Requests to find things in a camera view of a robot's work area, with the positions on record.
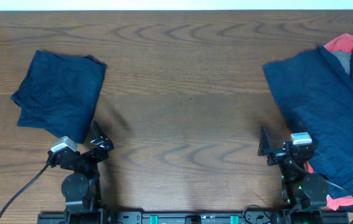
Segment left black cable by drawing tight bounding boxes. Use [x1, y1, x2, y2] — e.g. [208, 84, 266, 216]
[0, 161, 52, 224]

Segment black cable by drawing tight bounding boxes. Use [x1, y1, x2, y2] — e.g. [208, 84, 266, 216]
[288, 149, 353, 224]
[0, 161, 52, 224]

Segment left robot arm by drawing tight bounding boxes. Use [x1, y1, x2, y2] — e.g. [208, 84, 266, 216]
[47, 120, 114, 223]

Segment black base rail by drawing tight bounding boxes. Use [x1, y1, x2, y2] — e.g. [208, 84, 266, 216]
[37, 210, 349, 224]

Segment navy blue denim shorts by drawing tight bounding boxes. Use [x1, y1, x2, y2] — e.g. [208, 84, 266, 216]
[263, 46, 353, 192]

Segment folded navy shorts left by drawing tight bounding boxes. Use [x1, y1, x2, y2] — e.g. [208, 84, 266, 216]
[11, 50, 106, 144]

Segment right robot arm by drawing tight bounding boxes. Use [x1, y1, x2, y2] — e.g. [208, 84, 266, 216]
[258, 126, 329, 224]

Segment grey t-shirt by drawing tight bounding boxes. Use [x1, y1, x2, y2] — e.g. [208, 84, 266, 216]
[332, 50, 351, 76]

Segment right black cable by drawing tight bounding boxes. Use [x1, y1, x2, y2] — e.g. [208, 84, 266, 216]
[288, 149, 353, 224]

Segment red garment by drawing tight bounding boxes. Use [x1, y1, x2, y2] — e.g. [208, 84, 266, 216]
[306, 33, 353, 212]

